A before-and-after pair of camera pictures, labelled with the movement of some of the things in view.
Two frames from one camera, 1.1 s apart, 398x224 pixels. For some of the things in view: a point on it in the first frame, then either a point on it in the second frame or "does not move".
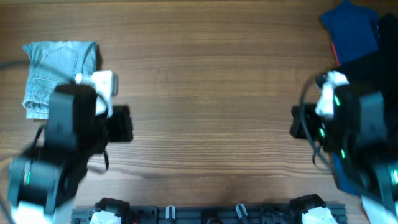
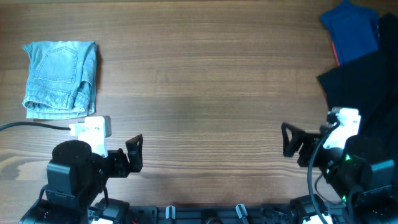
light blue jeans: x=51 y=63 does not move
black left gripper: x=121 y=124 → x=123 y=160
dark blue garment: x=354 y=31 does not move
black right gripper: x=301 y=122 → x=306 y=149
